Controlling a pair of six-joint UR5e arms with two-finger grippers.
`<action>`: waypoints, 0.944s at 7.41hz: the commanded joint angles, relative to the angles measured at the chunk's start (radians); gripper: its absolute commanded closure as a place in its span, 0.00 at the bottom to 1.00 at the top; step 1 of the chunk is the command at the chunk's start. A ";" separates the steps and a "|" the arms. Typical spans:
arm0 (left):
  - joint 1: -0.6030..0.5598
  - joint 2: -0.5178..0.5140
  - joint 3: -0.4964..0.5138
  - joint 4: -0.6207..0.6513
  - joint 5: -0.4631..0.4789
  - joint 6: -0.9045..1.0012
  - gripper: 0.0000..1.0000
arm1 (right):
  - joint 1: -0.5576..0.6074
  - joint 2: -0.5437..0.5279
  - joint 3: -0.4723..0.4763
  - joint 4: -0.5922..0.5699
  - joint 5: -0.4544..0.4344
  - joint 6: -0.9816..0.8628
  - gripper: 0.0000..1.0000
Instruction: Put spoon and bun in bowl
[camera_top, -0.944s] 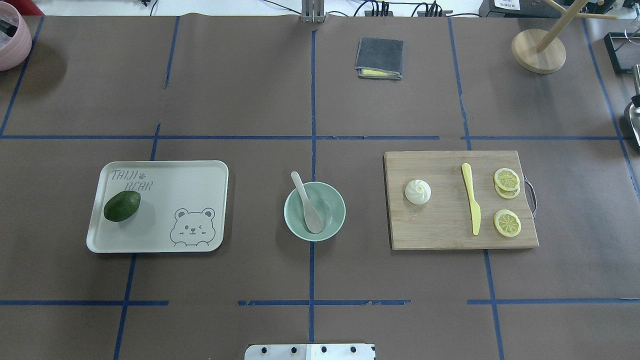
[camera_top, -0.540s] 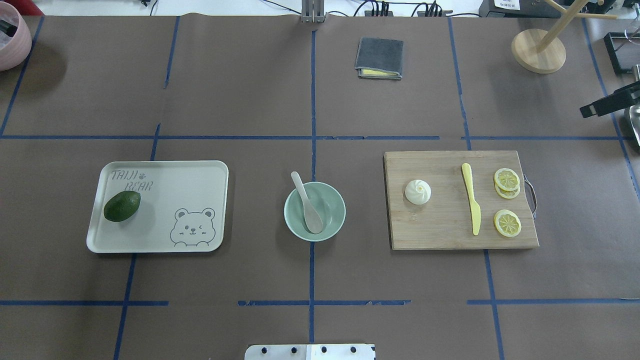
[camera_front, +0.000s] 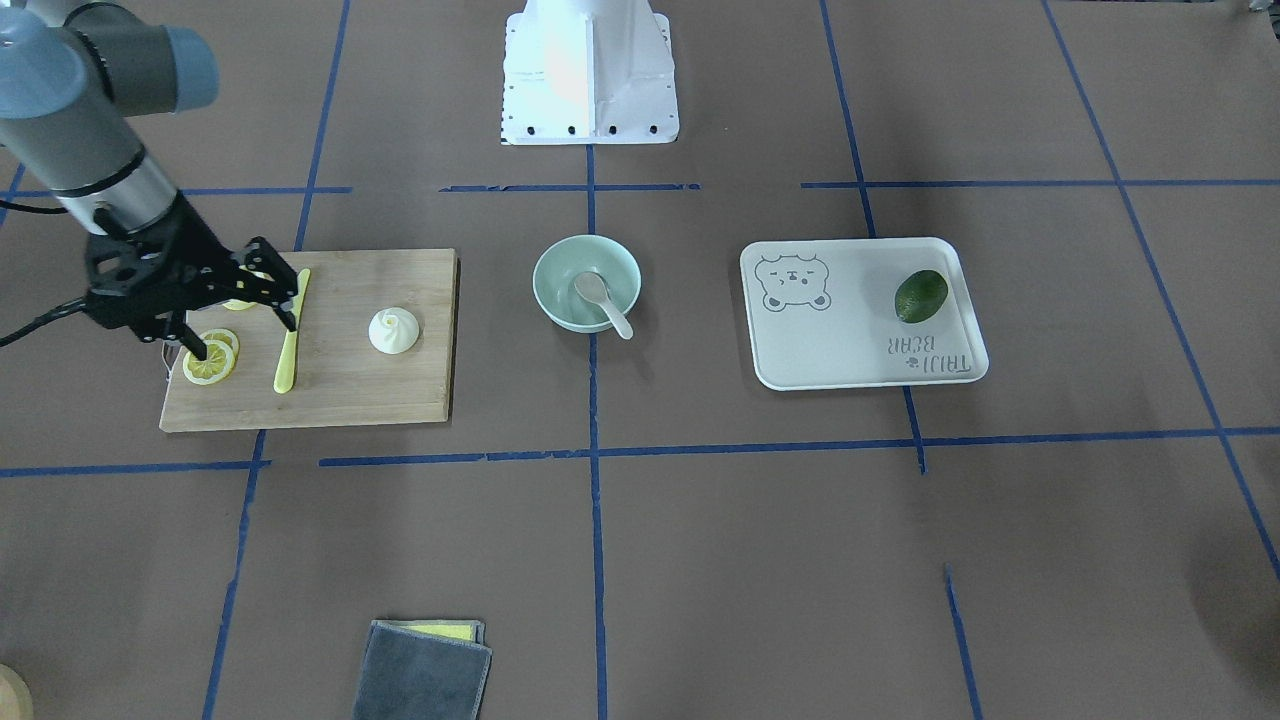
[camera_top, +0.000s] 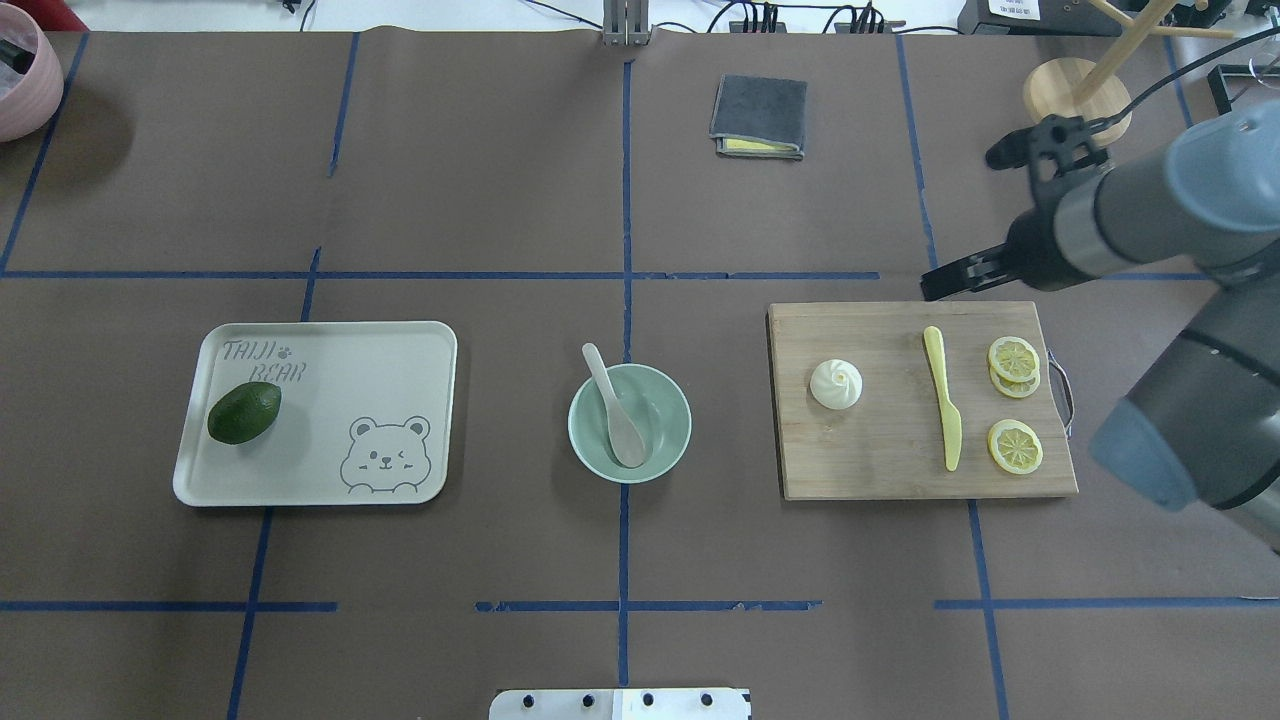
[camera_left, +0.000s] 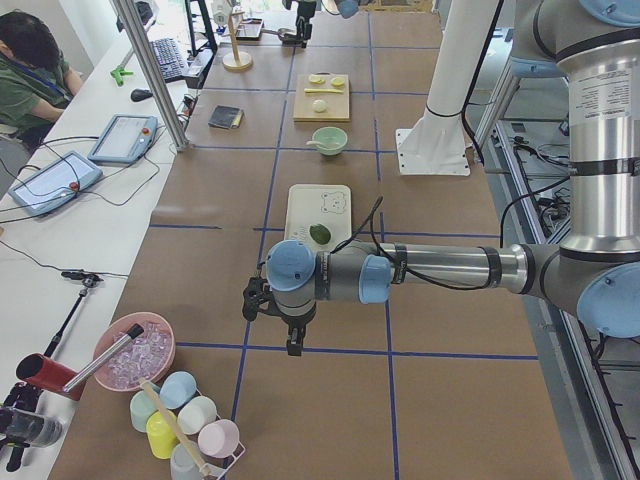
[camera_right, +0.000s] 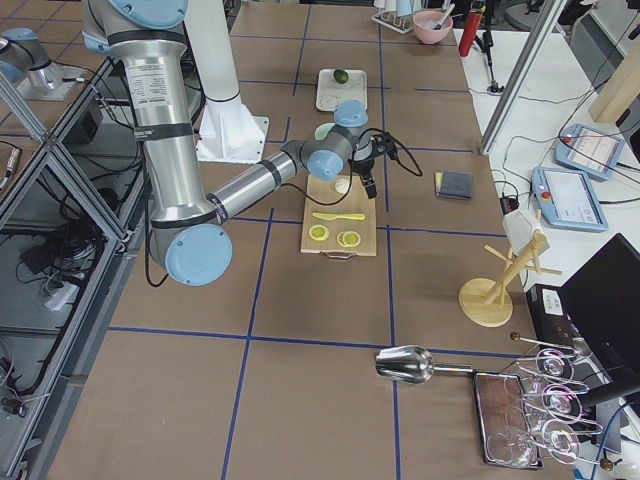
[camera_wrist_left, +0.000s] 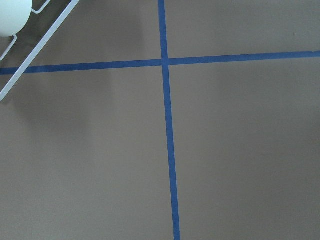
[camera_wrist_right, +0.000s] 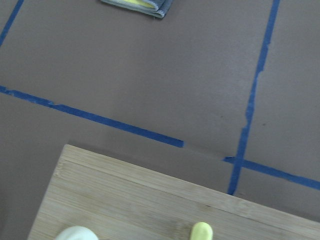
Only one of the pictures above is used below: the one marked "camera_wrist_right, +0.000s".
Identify yellow plastic knife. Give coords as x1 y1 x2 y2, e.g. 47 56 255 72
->
189 222 214 240

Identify bamboo cutting board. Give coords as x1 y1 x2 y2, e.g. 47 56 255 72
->
28 144 320 240

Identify grey folded cloth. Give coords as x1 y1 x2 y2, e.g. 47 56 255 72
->
101 0 173 19

